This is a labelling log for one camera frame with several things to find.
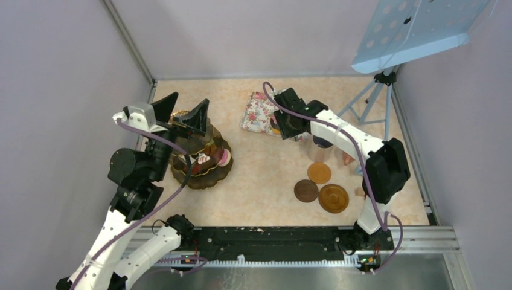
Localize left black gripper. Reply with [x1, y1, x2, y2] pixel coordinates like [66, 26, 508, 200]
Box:
[147, 91, 210, 180]

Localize pink frosted donut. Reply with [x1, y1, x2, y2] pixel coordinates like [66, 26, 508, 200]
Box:
[218, 149, 231, 167]

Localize dark wooden coaster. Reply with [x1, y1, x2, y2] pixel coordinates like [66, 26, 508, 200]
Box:
[293, 179, 319, 203]

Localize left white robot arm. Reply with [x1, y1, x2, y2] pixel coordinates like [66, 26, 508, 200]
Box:
[56, 92, 210, 289]

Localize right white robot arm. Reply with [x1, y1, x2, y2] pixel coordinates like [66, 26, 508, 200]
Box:
[263, 82, 411, 249]

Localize floral serving tray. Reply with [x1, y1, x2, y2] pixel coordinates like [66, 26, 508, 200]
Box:
[241, 91, 311, 141]

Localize light wooden coaster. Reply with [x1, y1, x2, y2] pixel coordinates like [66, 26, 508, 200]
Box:
[307, 163, 331, 184]

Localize pink small cup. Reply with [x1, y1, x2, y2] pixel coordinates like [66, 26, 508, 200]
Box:
[342, 152, 355, 166]

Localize light blue mug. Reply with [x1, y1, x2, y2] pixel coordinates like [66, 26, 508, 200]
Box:
[355, 166, 363, 176]

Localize brown wooden lid coaster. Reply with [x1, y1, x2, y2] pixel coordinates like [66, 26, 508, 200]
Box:
[318, 184, 350, 214]

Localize red owl snack packet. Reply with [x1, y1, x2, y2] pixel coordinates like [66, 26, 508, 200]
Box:
[354, 187, 366, 197]

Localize grey tripod stand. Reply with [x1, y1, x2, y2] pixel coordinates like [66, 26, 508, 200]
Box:
[337, 66, 397, 140]

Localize blue perforated stand tray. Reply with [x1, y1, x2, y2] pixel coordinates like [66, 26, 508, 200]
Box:
[351, 0, 497, 74]

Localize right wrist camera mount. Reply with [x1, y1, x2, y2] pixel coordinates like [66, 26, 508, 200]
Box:
[274, 88, 289, 96]

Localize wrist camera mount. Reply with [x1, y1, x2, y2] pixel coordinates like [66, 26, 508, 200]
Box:
[112, 102, 167, 133]
[274, 88, 289, 96]

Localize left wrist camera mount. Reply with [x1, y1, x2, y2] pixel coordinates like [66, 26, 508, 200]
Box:
[112, 102, 167, 133]

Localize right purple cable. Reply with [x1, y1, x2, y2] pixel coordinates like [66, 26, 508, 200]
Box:
[262, 82, 404, 275]

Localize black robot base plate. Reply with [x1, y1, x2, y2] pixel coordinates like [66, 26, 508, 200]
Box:
[178, 226, 395, 262]

